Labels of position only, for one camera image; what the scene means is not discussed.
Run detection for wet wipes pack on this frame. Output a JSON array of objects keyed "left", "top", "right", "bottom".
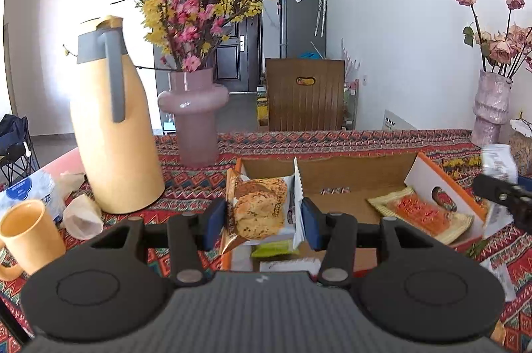
[{"left": 0, "top": 169, "right": 67, "bottom": 225}]

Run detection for yellow thermos jug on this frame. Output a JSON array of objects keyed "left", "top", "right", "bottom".
[{"left": 68, "top": 16, "right": 167, "bottom": 214}]

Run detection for long beige snack packet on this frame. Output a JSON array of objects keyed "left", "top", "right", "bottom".
[{"left": 366, "top": 187, "right": 474, "bottom": 245}]

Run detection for dried pink roses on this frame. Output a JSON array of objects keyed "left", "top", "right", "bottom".
[{"left": 447, "top": 0, "right": 532, "bottom": 79}]

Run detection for patterned red tablecloth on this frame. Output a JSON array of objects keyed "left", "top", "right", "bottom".
[{"left": 0, "top": 129, "right": 532, "bottom": 353}]

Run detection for red cardboard box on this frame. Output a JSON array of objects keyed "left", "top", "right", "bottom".
[{"left": 220, "top": 151, "right": 491, "bottom": 273}]

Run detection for dark brown door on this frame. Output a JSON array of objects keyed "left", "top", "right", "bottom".
[{"left": 212, "top": 0, "right": 263, "bottom": 93}]

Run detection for clear plastic jar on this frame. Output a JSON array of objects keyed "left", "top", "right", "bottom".
[{"left": 509, "top": 118, "right": 532, "bottom": 165}]

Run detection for white umbrella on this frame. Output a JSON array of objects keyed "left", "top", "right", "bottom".
[{"left": 315, "top": 0, "right": 327, "bottom": 37}]

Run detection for green snack packet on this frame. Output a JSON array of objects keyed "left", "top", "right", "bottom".
[{"left": 250, "top": 240, "right": 300, "bottom": 258}]

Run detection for crumpled tissue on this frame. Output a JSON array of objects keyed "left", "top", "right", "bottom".
[{"left": 60, "top": 170, "right": 104, "bottom": 241}]

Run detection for textured pink vase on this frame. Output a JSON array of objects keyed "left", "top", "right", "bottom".
[{"left": 470, "top": 69, "right": 514, "bottom": 148}]

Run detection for grey refrigerator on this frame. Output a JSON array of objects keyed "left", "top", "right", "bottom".
[{"left": 279, "top": 0, "right": 329, "bottom": 59}]

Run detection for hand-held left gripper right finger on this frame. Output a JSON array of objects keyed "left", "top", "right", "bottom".
[{"left": 300, "top": 197, "right": 437, "bottom": 288}]

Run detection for black bag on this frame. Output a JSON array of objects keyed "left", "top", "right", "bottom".
[{"left": 0, "top": 114, "right": 40, "bottom": 183}]

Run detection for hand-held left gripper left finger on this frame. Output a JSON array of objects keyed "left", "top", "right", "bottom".
[{"left": 89, "top": 198, "right": 227, "bottom": 288}]

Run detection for wooden chair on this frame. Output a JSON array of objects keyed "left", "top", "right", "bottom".
[{"left": 265, "top": 59, "right": 345, "bottom": 131}]

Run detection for fallen yellow petals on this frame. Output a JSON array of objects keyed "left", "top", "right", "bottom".
[{"left": 447, "top": 158, "right": 483, "bottom": 169}]

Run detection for yellow mug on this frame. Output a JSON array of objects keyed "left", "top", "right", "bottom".
[{"left": 0, "top": 199, "right": 67, "bottom": 281}]

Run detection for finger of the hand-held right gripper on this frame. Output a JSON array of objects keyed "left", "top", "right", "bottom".
[{"left": 473, "top": 174, "right": 532, "bottom": 231}]

